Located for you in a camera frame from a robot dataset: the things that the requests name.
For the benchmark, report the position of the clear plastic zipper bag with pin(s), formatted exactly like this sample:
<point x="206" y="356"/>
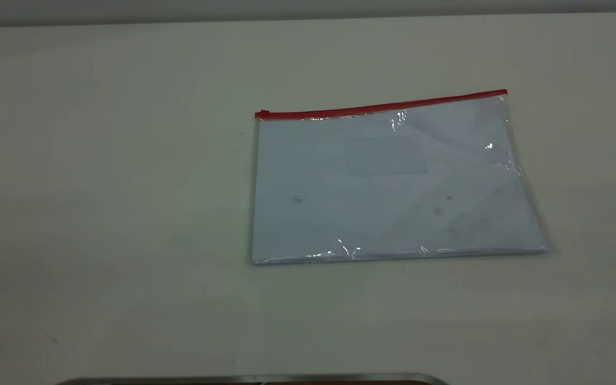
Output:
<point x="393" y="187"/>

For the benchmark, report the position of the red zipper slider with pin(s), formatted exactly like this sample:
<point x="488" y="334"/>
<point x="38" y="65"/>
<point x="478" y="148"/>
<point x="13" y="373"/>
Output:
<point x="261" y="113"/>

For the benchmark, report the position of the metal frame edge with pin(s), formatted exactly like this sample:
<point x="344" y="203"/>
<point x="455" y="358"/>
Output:
<point x="254" y="379"/>

